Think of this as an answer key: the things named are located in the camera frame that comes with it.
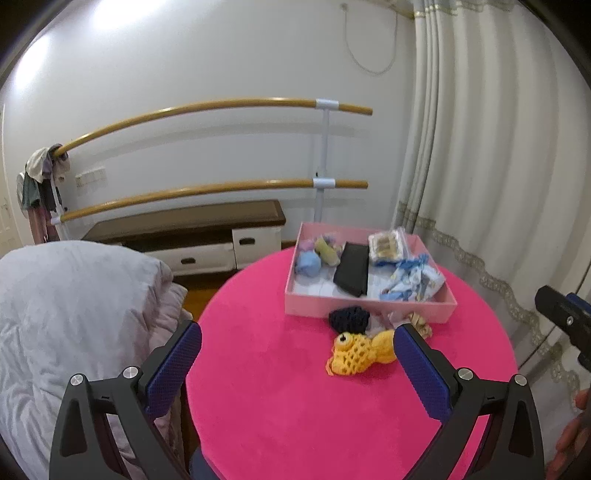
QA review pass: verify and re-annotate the person's right hand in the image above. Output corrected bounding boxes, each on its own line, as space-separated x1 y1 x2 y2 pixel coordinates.
545 388 591 480

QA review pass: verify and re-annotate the wooden ballet barre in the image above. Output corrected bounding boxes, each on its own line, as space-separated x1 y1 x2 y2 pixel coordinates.
52 179 369 225
54 97 373 158

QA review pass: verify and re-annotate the white barre stand post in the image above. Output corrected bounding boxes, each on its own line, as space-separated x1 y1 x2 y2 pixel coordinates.
314 98 340 224

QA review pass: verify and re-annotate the person's leg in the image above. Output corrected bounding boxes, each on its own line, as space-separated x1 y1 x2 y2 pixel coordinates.
188 448 223 480

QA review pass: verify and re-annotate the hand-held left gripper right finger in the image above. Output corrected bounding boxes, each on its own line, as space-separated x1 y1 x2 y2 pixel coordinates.
393 323 546 480

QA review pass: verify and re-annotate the yellow-green soft toy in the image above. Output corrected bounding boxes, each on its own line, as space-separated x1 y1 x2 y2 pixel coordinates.
315 236 342 267

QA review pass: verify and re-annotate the beige scrunchie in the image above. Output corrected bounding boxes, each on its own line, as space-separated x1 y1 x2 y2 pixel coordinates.
409 313 433 339

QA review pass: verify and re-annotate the dark navy crochet scrunchie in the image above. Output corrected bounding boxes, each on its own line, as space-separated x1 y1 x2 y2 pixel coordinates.
329 305 371 333

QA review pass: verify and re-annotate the pink cardboard box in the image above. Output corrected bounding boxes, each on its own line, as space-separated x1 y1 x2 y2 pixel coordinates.
285 222 458 325

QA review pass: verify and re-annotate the white power cable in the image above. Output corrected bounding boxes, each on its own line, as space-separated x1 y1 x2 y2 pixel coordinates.
341 4 399 75

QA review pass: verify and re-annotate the grey bed duvet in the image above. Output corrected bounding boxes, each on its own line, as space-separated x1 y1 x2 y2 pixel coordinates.
0 241 188 480

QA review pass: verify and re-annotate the white door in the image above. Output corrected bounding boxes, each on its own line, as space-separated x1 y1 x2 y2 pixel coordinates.
0 185 24 254

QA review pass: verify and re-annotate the pale sheer scrunchie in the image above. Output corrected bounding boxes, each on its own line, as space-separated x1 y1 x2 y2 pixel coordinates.
369 311 411 335

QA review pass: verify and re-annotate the dark top storage bench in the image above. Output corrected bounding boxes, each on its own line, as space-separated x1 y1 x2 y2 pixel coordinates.
82 200 286 278

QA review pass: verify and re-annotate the yellow crochet fish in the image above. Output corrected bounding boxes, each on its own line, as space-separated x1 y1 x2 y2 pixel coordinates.
325 329 397 377

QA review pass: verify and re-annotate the black pouch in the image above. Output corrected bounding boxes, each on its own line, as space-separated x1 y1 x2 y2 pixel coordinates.
333 242 370 297

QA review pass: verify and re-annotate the pink round tablecloth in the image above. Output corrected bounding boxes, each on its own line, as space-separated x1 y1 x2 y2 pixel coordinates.
185 247 517 480

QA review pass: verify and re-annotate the blue white hair accessory pack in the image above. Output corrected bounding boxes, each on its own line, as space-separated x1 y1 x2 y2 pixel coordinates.
379 256 446 303

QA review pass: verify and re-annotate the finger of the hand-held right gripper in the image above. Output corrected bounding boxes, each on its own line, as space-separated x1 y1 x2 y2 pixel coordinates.
536 286 591 365

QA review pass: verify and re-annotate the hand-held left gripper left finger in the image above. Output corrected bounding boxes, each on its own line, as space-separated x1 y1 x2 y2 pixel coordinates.
48 318 203 480

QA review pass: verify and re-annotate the white bench drawer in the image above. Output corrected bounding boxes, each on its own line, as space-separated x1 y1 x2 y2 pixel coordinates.
232 226 281 271
161 244 234 276

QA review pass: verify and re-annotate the cream pleated curtain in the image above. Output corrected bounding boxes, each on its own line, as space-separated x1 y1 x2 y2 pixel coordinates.
390 0 591 416

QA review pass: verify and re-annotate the light blue scrunchie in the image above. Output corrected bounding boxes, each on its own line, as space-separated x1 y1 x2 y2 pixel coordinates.
295 251 322 277

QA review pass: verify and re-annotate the hanging clothes bundle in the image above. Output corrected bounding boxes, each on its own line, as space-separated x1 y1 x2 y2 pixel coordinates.
18 145 71 243

